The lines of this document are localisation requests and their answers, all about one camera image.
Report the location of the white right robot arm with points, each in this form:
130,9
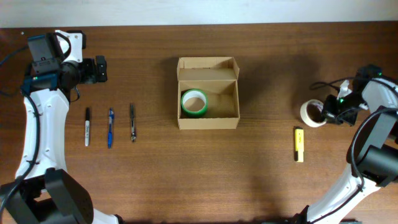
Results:
371,163

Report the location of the black and white marker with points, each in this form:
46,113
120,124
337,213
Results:
87,127

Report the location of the black pen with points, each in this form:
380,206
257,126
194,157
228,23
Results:
133,128

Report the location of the green tape roll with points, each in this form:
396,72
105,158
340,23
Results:
194,103

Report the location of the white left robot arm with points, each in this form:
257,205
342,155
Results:
43,191

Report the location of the open cardboard box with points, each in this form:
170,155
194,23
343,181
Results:
218,78

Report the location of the blue pen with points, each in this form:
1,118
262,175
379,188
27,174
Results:
110,127

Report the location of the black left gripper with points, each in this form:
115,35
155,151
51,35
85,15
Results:
100,68

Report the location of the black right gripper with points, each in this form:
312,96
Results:
329,109

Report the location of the yellow highlighter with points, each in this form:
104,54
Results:
299,145

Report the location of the white masking tape roll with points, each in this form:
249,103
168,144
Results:
311,113

